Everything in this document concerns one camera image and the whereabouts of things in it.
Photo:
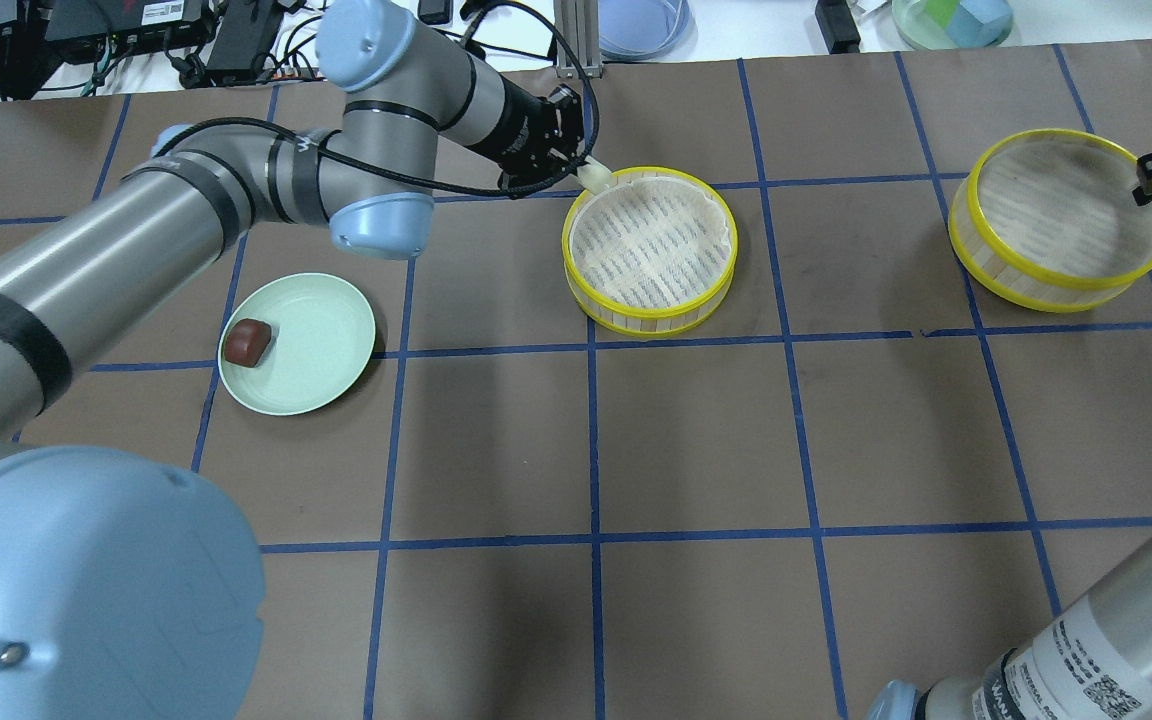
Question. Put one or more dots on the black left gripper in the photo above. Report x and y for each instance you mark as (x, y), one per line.
(517, 129)

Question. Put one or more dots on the white bun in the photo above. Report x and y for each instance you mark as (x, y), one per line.
(594, 177)

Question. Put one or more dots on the yellow bamboo steamer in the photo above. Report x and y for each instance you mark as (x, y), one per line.
(1047, 219)
(653, 257)

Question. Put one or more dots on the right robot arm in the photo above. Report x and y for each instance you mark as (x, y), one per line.
(1093, 661)

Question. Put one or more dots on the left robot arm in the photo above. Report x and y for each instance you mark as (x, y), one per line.
(129, 588)

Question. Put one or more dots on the blue bowl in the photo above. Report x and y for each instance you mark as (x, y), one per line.
(641, 30)

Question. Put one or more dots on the clear bowl with blocks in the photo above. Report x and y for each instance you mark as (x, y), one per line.
(945, 25)

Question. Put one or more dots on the light green plate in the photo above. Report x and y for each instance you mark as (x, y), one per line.
(324, 334)

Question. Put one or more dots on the black device on desk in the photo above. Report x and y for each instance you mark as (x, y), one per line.
(837, 26)

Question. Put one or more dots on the brown bun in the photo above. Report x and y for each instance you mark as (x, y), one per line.
(246, 342)

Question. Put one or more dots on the black electronics box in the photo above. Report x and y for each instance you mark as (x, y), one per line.
(145, 24)

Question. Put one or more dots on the aluminium frame post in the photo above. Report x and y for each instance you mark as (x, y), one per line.
(577, 21)

